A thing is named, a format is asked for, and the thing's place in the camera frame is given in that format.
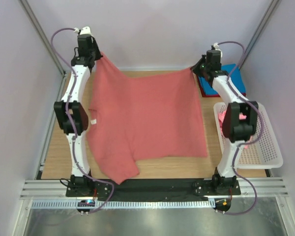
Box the salmon pink t-shirt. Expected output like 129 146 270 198
87 56 207 184

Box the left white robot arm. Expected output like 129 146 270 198
54 33 102 197

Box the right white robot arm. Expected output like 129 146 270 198
191 49 258 195

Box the folded blue t-shirt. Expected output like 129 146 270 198
198 63 246 95

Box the folded red t-shirt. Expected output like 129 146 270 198
200 81 246 97

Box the bright pink t-shirt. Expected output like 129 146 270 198
218 111 257 143

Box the white plastic basket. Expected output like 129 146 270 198
213 102 283 169

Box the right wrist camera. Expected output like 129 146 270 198
211 43 222 53

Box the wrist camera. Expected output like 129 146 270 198
211 43 222 53
74 26 93 36

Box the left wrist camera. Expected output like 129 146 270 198
74 26 93 36

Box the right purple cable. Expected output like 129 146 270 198
216 41 265 216

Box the purple cable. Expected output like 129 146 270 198
216 41 265 216
50 28 115 214

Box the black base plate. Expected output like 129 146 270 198
66 177 241 199

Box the aluminium frame rail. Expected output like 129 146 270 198
20 177 289 200

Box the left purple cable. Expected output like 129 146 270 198
50 28 115 214

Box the white slotted cable duct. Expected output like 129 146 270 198
31 199 215 209

